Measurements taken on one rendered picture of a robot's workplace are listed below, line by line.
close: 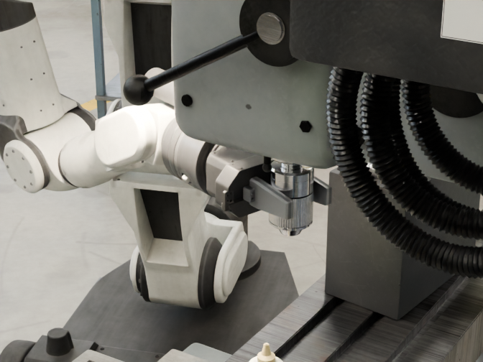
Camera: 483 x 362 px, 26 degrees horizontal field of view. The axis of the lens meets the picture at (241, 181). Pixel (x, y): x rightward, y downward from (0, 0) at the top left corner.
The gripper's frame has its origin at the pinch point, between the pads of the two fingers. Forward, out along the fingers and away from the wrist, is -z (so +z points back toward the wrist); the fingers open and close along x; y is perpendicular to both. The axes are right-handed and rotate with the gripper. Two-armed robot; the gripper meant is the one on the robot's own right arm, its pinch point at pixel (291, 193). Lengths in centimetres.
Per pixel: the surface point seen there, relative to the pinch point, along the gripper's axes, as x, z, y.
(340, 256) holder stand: 22.1, 14.2, 21.1
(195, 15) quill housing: -11.1, 1.7, -20.9
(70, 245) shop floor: 90, 214, 126
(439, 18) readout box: -25, -39, -32
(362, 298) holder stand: 22.9, 10.3, 26.3
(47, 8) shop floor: 242, 501, 129
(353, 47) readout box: -27, -35, -30
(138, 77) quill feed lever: -15.3, 5.1, -14.7
